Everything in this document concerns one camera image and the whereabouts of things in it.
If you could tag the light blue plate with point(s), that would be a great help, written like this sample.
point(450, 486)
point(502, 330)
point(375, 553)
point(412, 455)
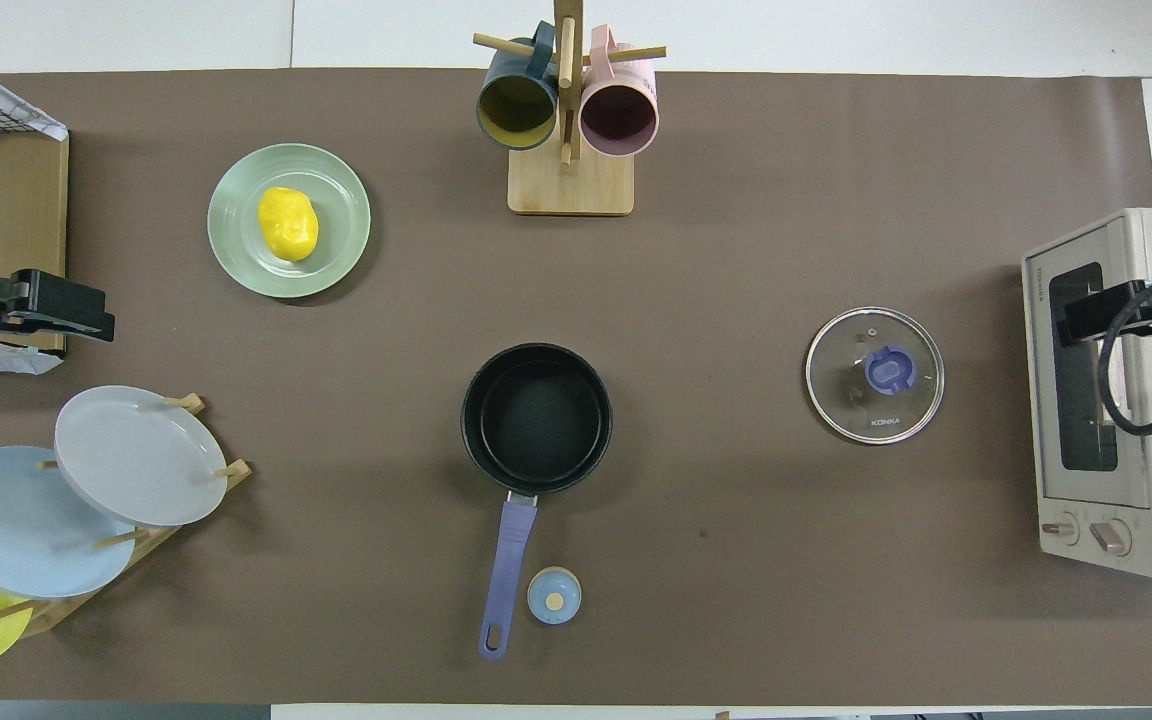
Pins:
point(16, 525)

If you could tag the grey plate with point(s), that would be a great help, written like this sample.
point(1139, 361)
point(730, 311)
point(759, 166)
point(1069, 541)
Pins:
point(141, 455)

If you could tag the green plate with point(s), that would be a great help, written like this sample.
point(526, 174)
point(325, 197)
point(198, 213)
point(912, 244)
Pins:
point(236, 225)

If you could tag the wooden plate rack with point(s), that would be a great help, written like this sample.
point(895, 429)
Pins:
point(61, 608)

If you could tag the glass lid with blue knob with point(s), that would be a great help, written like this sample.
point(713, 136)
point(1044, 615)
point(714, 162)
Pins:
point(874, 375)

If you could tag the dark blue mug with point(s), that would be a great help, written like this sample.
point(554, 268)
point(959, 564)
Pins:
point(517, 105)

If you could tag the pink mug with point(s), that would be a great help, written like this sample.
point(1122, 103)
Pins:
point(619, 118)

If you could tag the wooden mug tree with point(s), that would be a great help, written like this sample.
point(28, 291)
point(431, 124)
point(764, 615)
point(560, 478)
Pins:
point(570, 190)

